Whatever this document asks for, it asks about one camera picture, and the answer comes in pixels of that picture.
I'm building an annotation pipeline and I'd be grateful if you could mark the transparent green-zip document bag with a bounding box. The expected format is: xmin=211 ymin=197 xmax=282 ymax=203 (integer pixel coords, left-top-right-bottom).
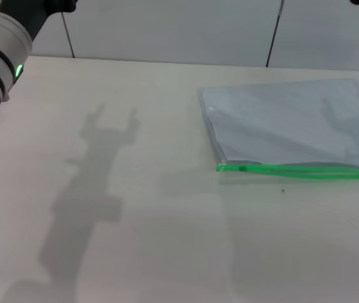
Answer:
xmin=197 ymin=78 xmax=359 ymax=181

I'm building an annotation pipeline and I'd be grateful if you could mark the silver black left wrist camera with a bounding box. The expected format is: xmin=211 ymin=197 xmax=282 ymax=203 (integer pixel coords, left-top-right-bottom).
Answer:
xmin=0 ymin=0 xmax=78 ymax=40

